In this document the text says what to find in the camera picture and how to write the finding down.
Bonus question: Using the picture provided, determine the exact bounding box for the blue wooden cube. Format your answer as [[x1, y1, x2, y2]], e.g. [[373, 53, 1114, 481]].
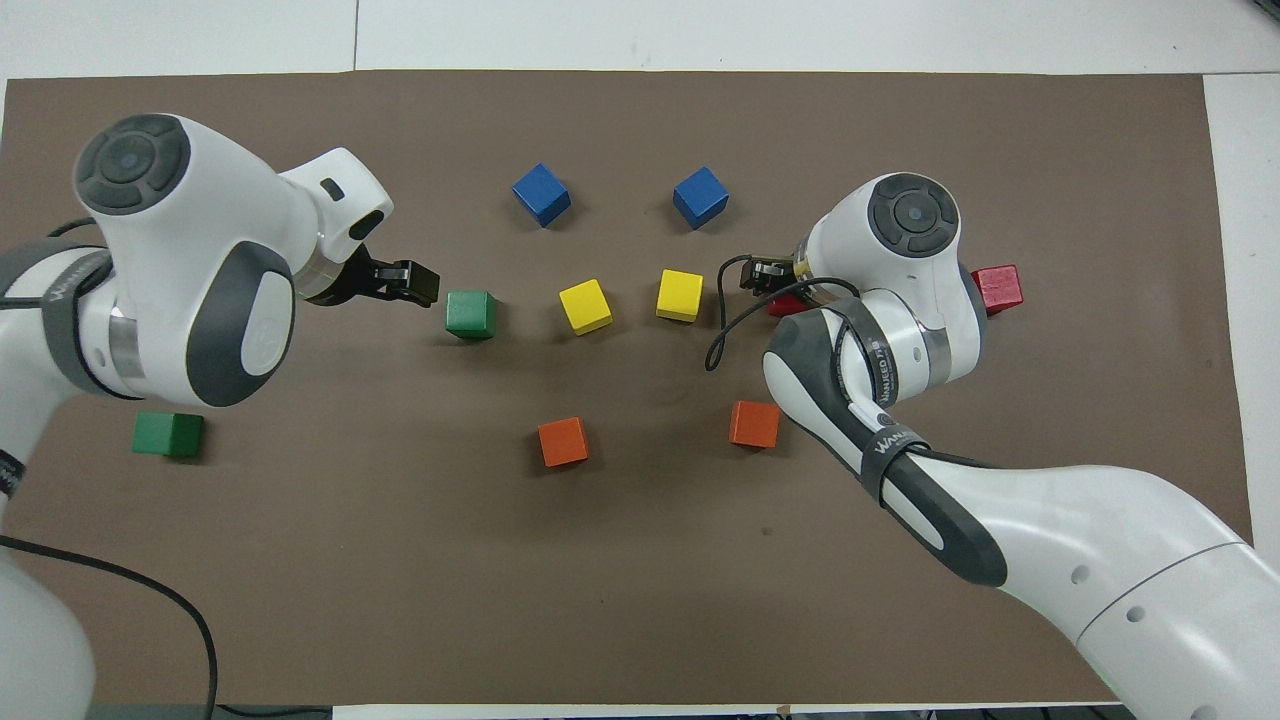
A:
[[512, 162, 572, 228], [672, 165, 730, 231]]

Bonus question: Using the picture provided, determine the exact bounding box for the green wooden cube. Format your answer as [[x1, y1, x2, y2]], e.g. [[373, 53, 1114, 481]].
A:
[[445, 290, 498, 341], [132, 411, 205, 459]]

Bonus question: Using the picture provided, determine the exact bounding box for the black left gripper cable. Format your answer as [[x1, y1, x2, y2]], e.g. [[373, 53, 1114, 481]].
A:
[[0, 218, 221, 720]]

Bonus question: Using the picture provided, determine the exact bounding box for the yellow wooden cube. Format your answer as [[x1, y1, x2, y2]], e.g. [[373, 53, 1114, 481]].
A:
[[558, 278, 614, 336], [656, 269, 705, 323]]

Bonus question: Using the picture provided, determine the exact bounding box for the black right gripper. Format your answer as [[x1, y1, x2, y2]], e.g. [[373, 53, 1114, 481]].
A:
[[740, 255, 806, 294]]

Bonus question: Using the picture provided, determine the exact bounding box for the orange wooden cube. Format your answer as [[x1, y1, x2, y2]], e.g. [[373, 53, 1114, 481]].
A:
[[538, 416, 591, 468], [729, 400, 781, 449]]

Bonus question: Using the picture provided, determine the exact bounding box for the brown table mat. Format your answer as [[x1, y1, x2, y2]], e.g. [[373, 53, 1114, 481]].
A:
[[0, 70, 1253, 706]]

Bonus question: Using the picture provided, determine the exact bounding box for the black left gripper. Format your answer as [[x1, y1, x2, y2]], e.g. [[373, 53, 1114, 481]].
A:
[[318, 240, 441, 308]]

